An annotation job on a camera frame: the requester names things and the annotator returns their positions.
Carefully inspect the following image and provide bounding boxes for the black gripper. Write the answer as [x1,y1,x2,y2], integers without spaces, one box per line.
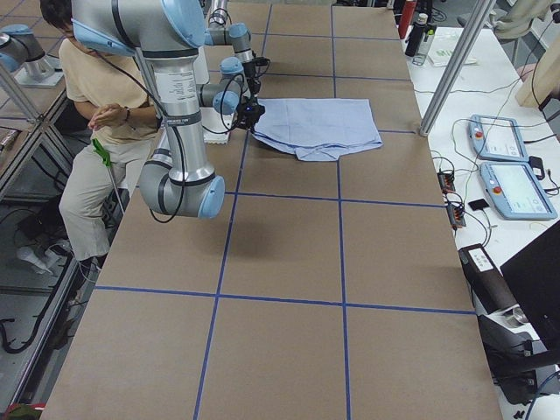
[242,60,261,101]
[238,111,258,131]

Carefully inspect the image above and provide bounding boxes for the light blue striped shirt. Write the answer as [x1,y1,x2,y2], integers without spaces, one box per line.
[253,98,383,162]

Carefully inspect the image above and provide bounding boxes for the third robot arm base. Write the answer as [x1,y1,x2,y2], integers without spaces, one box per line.
[1,24,63,88]

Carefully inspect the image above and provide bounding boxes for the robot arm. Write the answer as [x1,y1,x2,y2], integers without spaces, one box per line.
[205,0,268,96]
[72,1,265,219]

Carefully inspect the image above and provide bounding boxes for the seated person in beige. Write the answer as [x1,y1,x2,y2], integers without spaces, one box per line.
[39,0,158,263]

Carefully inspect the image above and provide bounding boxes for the green grabber tool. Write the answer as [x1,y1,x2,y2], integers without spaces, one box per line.
[90,137,126,211]

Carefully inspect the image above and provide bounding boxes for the red bottle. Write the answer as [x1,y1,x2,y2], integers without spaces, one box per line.
[399,0,417,32]

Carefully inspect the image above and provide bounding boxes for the black water bottle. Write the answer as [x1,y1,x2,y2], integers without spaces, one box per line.
[404,13,429,57]

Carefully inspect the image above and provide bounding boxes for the clear water bottle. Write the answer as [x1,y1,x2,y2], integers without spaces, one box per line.
[412,24,438,66]

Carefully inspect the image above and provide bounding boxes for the upper teach pendant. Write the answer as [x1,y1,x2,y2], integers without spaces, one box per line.
[468,114,529,162]

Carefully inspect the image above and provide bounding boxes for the teach pendant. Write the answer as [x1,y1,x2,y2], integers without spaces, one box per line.
[479,161,557,221]
[468,114,529,162]

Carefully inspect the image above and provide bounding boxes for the black smartphone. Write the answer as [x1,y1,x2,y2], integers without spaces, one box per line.
[468,199,489,211]

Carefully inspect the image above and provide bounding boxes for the lower teach pendant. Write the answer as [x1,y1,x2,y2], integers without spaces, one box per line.
[479,161,557,221]

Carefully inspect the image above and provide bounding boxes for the brown cylinder device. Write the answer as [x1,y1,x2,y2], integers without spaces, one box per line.
[458,244,517,313]

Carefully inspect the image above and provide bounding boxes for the black monitor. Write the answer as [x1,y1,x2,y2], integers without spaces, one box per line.
[500,223,559,349]

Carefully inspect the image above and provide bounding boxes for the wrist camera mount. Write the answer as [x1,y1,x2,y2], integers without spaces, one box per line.
[252,57,270,67]
[237,97,265,121]

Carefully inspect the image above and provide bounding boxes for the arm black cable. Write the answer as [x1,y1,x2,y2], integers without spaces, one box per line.
[87,45,246,222]

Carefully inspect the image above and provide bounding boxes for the aluminium frame post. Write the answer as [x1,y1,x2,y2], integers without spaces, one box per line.
[418,0,496,137]

